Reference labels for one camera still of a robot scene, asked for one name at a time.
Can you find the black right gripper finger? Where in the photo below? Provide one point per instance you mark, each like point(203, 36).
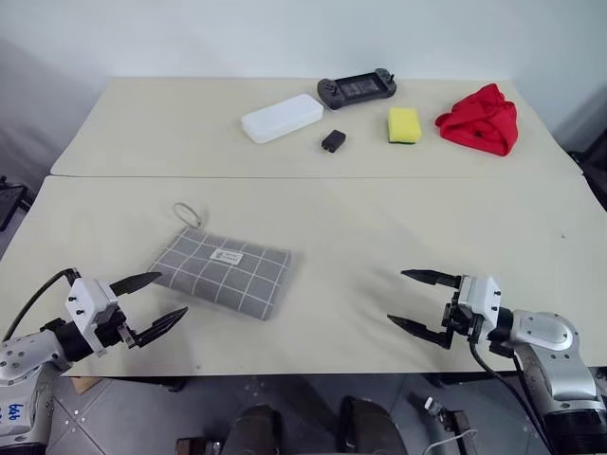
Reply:
point(431, 277)
point(422, 329)

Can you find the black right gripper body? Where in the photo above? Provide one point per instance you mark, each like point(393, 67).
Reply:
point(457, 317)

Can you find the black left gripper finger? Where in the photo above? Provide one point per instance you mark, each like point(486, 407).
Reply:
point(135, 283)
point(161, 324)

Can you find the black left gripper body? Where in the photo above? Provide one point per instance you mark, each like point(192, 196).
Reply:
point(116, 332)

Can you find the grey checked pouch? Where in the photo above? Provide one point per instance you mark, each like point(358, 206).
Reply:
point(227, 279)

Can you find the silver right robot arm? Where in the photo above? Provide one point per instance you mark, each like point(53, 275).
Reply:
point(545, 332)

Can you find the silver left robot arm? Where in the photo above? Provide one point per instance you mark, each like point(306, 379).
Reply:
point(19, 355)

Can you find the brown cardboard piece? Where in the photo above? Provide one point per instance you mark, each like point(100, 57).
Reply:
point(83, 385)

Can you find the small white connector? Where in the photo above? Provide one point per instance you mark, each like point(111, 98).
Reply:
point(432, 406)

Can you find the dark brown block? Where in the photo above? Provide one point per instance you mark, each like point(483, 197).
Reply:
point(464, 431)

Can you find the dark rounded shape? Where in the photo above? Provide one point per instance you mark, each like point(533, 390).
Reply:
point(253, 429)
point(367, 426)

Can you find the yellow sponge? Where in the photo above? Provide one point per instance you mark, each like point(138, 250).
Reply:
point(404, 124)

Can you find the red cloth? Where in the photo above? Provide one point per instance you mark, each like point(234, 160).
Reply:
point(479, 123)

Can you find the small black charger plug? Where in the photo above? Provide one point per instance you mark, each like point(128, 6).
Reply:
point(333, 141)

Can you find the black equipment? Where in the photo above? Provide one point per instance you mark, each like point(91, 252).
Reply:
point(590, 175)

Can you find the black handheld game controller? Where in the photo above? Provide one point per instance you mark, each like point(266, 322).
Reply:
point(355, 87)

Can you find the white plastic box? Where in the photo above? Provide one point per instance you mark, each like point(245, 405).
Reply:
point(282, 117)

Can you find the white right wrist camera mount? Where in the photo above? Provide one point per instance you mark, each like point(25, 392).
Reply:
point(481, 294)

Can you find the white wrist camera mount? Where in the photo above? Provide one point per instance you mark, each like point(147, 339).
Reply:
point(481, 294)
point(85, 298)

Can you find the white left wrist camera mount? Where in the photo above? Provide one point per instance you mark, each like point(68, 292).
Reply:
point(85, 298)

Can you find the black stand frame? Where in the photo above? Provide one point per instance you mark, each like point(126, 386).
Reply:
point(12, 199)

